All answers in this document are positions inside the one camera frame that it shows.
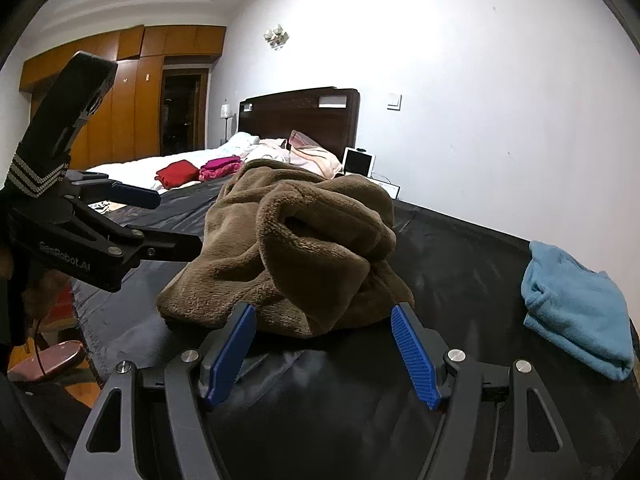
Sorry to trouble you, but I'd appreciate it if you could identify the person's left forearm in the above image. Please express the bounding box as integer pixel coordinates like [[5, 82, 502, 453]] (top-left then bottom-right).
[[0, 142, 68, 198]]

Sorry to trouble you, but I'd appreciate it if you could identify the bed with white sheet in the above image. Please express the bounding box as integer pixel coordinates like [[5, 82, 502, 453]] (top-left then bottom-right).
[[85, 132, 351, 201]]

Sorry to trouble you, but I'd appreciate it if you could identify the pink oval object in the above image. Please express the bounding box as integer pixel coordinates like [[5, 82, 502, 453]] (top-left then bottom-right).
[[7, 340, 86, 381]]

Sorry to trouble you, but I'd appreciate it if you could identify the pink pillow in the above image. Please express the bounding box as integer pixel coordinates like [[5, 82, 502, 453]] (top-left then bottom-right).
[[289, 130, 343, 178]]

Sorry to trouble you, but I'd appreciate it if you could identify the wooden wardrobe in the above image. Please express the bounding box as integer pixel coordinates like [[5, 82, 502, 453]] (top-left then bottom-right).
[[20, 25, 227, 171]]

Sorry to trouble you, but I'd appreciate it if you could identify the white crumpled duvet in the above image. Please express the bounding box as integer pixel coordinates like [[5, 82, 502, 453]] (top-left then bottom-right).
[[220, 131, 291, 163]]

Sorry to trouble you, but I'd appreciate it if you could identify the dark wooden headboard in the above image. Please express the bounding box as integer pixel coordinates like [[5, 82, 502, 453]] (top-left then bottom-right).
[[236, 87, 362, 161]]

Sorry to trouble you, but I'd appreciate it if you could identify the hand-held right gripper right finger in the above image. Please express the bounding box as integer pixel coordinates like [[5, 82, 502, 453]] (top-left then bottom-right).
[[390, 302, 583, 480]]

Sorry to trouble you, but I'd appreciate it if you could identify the brown fleece garment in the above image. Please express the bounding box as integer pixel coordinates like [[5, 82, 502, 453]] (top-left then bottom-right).
[[156, 158, 416, 339]]

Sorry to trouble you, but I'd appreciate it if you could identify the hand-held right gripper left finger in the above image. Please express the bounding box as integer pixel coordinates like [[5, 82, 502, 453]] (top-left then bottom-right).
[[70, 302, 258, 480]]

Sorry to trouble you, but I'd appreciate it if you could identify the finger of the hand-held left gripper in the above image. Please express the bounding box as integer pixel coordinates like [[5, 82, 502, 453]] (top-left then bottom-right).
[[65, 172, 162, 209], [70, 199, 203, 263]]

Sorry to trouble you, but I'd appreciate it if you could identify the wall lamp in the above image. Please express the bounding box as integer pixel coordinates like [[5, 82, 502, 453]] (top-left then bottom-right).
[[263, 25, 290, 51]]

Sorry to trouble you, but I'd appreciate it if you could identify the white bedside lamp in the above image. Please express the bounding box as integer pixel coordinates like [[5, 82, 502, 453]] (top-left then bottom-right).
[[220, 102, 235, 143]]

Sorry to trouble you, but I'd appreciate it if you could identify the white tablet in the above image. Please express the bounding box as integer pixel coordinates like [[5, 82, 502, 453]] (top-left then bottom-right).
[[343, 147, 376, 178]]

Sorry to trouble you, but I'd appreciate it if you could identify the blue fleece garment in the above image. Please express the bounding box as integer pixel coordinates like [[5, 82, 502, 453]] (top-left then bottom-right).
[[520, 240, 636, 381]]

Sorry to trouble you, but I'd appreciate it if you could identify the dark cover sheet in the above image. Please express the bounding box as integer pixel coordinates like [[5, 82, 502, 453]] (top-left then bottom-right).
[[70, 180, 640, 480]]

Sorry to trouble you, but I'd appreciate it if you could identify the red folded cloth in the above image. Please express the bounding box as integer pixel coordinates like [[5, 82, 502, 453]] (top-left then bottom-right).
[[156, 160, 201, 188]]

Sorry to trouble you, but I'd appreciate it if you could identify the magenta folded cloth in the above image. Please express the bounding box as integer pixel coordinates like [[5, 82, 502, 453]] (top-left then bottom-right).
[[199, 156, 243, 182]]

